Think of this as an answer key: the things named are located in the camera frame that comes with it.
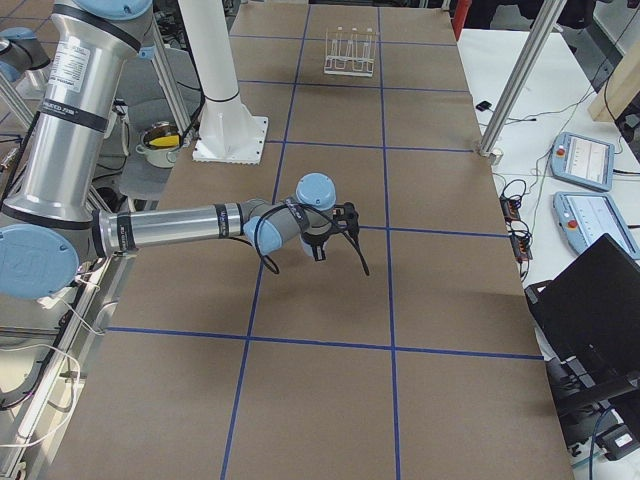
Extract small black puck device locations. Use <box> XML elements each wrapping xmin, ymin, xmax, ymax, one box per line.
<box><xmin>475</xmin><ymin>100</ymin><xmax>492</xmax><ymax>112</ymax></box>

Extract aluminium frame post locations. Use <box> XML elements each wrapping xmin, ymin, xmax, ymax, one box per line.
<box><xmin>477</xmin><ymin>0</ymin><xmax>566</xmax><ymax>157</ymax></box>

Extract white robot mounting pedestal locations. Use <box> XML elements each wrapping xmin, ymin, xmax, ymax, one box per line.
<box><xmin>179</xmin><ymin>0</ymin><xmax>269</xmax><ymax>165</ymax></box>

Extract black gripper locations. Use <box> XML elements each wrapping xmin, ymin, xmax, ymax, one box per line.
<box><xmin>300</xmin><ymin>230</ymin><xmax>331</xmax><ymax>262</ymax></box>

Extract near teach pendant tablet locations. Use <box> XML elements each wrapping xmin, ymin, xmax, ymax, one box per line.
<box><xmin>553</xmin><ymin>192</ymin><xmax>639</xmax><ymax>260</ymax></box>

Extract pot with yellow corn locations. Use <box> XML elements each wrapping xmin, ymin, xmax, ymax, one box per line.
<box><xmin>135</xmin><ymin>121</ymin><xmax>181</xmax><ymax>169</ymax></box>

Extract white wire cup holder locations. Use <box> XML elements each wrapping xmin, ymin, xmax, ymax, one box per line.
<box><xmin>323</xmin><ymin>26</ymin><xmax>378</xmax><ymax>78</ymax></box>

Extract teach pendant tablet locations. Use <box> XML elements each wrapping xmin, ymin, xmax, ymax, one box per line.
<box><xmin>553</xmin><ymin>192</ymin><xmax>639</xmax><ymax>260</ymax></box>
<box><xmin>550</xmin><ymin>132</ymin><xmax>615</xmax><ymax>192</ymax></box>

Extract black laptop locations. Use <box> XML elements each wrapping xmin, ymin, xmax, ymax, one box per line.
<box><xmin>525</xmin><ymin>234</ymin><xmax>639</xmax><ymax>374</ymax></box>

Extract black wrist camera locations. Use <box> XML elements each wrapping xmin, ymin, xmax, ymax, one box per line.
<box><xmin>333</xmin><ymin>202</ymin><xmax>360</xmax><ymax>241</ymax></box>

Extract far teach pendant tablet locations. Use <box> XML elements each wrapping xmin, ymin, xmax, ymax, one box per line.
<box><xmin>550</xmin><ymin>132</ymin><xmax>615</xmax><ymax>192</ymax></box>

